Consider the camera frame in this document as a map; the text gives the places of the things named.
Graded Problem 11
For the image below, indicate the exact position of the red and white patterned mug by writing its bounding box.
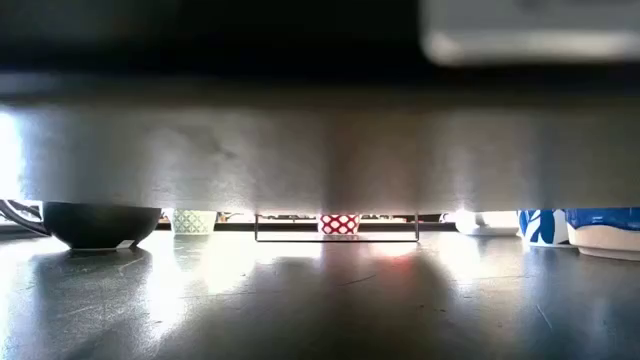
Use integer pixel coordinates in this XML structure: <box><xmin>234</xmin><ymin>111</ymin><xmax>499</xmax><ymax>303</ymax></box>
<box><xmin>317</xmin><ymin>213</ymin><xmax>362</xmax><ymax>236</ymax></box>

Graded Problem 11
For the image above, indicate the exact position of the white mug green lattice pattern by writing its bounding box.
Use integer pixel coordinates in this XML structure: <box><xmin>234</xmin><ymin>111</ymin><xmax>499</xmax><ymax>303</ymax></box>
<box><xmin>171</xmin><ymin>208</ymin><xmax>219</xmax><ymax>236</ymax></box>

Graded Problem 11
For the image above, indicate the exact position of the white mug green inside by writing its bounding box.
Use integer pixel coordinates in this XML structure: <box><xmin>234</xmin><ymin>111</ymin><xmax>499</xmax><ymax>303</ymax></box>
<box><xmin>453</xmin><ymin>209</ymin><xmax>521</xmax><ymax>237</ymax></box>

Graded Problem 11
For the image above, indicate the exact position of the dark blue mug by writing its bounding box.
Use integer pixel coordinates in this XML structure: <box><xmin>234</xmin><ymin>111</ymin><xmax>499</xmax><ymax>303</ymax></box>
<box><xmin>42</xmin><ymin>201</ymin><xmax>163</xmax><ymax>251</ymax></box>

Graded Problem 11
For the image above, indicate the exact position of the blue floral mug navy inside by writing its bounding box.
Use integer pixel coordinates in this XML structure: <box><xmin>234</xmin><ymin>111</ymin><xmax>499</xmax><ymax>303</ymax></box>
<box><xmin>516</xmin><ymin>208</ymin><xmax>575</xmax><ymax>249</ymax></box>

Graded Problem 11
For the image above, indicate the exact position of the blue and white glazed mug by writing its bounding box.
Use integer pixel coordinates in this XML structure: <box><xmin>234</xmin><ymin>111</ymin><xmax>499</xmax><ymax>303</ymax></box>
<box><xmin>565</xmin><ymin>207</ymin><xmax>640</xmax><ymax>262</ymax></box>

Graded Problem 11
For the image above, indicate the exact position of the pale grey blurred panel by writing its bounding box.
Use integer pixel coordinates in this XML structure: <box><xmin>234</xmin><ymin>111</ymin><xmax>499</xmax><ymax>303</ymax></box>
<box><xmin>418</xmin><ymin>0</ymin><xmax>640</xmax><ymax>67</ymax></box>

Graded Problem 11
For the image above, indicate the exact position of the black wire shelf stand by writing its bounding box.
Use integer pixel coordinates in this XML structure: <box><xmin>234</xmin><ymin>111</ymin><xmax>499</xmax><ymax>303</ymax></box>
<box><xmin>253</xmin><ymin>213</ymin><xmax>420</xmax><ymax>244</ymax></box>

